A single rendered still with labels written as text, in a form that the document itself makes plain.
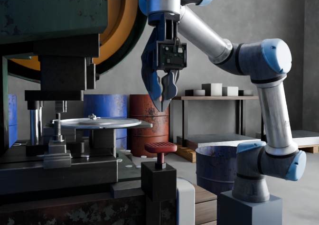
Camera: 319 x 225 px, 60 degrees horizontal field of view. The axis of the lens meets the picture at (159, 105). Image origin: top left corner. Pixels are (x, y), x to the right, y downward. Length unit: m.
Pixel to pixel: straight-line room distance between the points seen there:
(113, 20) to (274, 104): 0.81
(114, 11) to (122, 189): 0.90
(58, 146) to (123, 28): 0.77
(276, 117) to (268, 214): 0.41
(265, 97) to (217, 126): 4.03
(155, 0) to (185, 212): 0.54
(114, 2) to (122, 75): 3.01
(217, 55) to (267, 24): 4.81
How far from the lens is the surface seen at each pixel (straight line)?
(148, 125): 0.92
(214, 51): 0.96
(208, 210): 1.54
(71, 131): 0.87
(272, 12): 5.90
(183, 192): 0.78
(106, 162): 0.75
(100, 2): 0.79
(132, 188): 0.73
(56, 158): 0.71
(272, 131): 1.07
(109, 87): 4.30
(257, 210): 1.20
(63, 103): 0.93
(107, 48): 1.31
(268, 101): 1.02
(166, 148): 0.64
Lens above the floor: 0.88
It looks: 2 degrees down
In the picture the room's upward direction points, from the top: straight up
